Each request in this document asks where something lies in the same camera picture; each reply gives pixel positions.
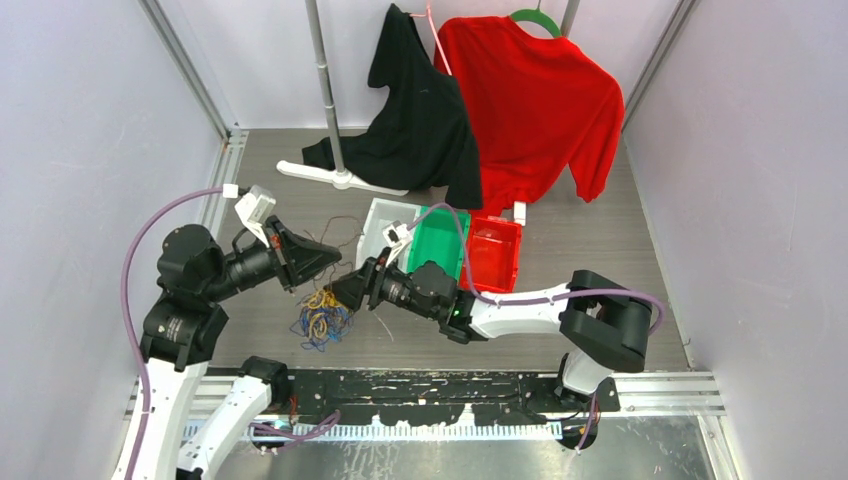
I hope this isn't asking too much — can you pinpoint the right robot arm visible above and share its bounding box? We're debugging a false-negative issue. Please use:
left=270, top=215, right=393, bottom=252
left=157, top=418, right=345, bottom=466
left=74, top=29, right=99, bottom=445
left=326, top=254, right=660, bottom=411

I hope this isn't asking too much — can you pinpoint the yellow cable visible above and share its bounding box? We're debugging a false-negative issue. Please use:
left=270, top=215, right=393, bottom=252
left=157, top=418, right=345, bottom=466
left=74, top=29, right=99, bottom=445
left=296, top=286, right=346, bottom=342

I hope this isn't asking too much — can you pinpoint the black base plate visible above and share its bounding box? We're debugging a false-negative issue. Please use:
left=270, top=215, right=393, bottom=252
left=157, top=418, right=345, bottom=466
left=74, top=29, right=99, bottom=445
left=198, top=367, right=622, bottom=429

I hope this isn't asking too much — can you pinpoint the brown thin wire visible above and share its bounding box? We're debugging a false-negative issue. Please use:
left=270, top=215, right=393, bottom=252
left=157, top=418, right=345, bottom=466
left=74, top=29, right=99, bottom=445
left=291, top=215, right=366, bottom=280

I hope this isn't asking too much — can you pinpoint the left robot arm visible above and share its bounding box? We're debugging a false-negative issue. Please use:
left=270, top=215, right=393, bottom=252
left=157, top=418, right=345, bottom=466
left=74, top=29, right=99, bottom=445
left=113, top=216, right=342, bottom=479

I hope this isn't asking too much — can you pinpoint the red sweatshirt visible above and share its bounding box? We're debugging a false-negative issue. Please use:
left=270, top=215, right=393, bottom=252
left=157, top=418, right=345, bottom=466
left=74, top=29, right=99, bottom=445
left=434, top=16, right=625, bottom=215

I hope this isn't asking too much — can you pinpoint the white clothes rack stand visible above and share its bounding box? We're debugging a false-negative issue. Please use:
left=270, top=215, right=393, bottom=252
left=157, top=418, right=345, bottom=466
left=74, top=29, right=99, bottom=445
left=276, top=0, right=580, bottom=197

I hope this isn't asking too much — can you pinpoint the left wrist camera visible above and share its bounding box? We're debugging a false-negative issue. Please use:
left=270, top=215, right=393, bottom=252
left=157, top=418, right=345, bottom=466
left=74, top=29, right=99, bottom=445
left=234, top=185, right=276, bottom=247

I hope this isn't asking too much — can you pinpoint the white plastic bin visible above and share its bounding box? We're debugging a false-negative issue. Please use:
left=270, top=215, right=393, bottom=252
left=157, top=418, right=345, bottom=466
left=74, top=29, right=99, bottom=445
left=355, top=198, right=421, bottom=269

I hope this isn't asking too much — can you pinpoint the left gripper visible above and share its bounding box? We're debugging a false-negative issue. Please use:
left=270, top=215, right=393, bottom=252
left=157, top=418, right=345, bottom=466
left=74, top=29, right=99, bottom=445
left=204, top=212, right=342, bottom=299

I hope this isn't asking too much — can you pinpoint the red plastic bin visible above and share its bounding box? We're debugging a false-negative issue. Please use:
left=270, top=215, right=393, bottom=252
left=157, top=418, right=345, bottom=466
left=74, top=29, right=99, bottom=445
left=466, top=216, right=522, bottom=293

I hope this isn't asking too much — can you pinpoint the blue cable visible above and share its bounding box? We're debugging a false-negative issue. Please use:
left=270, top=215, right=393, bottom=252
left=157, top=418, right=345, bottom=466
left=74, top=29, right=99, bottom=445
left=289, top=291, right=356, bottom=352

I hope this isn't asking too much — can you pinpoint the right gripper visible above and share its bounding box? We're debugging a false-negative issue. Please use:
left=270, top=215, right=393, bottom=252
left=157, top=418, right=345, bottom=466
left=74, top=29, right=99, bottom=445
left=323, top=247, right=440, bottom=322

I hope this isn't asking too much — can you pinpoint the green plastic bin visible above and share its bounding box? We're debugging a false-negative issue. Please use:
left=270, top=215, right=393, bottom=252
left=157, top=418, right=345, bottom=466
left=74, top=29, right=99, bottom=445
left=407, top=208, right=471, bottom=280

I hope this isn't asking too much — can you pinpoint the green hanger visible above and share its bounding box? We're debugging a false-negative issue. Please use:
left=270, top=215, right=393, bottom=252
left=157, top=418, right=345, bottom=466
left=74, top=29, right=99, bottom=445
left=509, top=7, right=563, bottom=38

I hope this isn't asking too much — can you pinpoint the pink hanger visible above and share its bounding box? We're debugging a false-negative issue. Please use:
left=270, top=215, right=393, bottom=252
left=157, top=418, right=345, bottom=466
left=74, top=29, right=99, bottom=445
left=409, top=0, right=453, bottom=76

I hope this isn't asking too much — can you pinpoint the black t-shirt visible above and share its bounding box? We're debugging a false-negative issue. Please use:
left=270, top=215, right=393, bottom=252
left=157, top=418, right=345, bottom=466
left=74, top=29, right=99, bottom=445
left=340, top=4, right=483, bottom=210

